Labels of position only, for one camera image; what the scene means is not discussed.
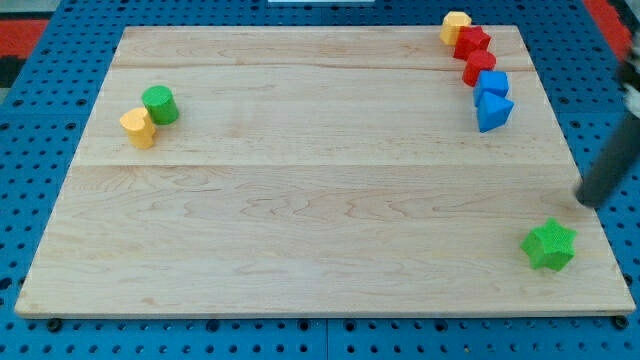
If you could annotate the red star block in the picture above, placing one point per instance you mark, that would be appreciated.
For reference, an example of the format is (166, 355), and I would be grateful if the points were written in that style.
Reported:
(471, 38)

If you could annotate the yellow hexagon block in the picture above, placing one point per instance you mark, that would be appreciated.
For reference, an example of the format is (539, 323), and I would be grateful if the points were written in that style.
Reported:
(452, 23)

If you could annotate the wooden board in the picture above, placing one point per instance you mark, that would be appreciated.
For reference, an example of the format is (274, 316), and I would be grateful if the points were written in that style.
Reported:
(329, 172)

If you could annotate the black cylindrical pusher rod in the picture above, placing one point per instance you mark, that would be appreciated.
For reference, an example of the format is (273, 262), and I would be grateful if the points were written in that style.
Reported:
(617, 157)

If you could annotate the yellow heart block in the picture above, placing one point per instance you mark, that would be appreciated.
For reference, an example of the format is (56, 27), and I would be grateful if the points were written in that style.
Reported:
(138, 127)

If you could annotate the green cylinder block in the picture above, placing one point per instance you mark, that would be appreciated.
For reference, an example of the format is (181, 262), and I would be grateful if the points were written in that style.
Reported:
(160, 103)

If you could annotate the blue cube block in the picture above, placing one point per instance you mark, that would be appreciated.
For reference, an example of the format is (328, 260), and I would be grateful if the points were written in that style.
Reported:
(492, 81)

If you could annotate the blue triangle block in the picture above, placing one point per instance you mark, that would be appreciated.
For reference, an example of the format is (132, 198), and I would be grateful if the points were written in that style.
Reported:
(493, 111)

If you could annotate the green star block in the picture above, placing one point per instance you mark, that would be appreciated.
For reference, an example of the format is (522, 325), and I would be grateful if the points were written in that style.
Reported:
(550, 245)

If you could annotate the red cylinder block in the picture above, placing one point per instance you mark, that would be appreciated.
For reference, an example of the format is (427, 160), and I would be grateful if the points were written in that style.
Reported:
(477, 61)

